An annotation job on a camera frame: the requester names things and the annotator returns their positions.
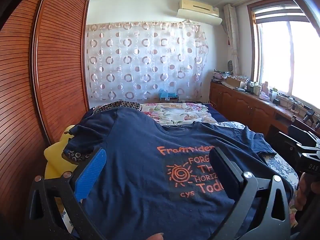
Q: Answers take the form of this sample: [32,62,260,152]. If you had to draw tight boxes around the navy blue printed t-shirt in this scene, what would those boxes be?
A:
[63,107,277,239]

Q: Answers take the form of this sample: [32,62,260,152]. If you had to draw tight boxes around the person right hand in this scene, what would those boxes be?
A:
[295,173,319,211]

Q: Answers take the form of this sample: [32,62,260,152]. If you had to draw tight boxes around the yellow pillow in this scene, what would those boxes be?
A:
[44,125,77,179]

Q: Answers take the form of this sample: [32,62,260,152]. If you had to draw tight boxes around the blue white floral bedspread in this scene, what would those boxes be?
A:
[215,121,299,190]

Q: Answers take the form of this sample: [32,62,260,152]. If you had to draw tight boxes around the brown wooden sideboard cabinet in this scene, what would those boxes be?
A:
[209,82,319,140]

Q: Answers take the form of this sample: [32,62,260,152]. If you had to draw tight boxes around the cardboard box on sideboard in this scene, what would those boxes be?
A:
[226,76,248,88]

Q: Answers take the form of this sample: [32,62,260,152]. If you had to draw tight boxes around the floral pink green blanket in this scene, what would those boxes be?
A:
[142,103,217,126]

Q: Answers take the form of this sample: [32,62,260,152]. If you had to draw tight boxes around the light blue toy on box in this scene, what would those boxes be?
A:
[158,89,179,103]

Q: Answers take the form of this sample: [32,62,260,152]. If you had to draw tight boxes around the white circle-pattern sheer curtain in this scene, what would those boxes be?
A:
[86,22,209,103]

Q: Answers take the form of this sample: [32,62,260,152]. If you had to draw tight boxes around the brown louvered wooden wardrobe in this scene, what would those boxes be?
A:
[1,0,89,223]

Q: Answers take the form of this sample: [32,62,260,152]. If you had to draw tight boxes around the beige window side curtain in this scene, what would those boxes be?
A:
[223,4,240,75]

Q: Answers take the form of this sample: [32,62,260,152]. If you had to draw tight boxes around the black ring-pattern folded cloth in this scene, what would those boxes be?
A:
[93,100,142,113]

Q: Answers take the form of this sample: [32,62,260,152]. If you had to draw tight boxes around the bright window with wooden frame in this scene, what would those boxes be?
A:
[247,0,319,109]

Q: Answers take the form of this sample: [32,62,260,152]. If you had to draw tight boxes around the white wall air conditioner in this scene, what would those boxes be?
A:
[176,0,222,25]

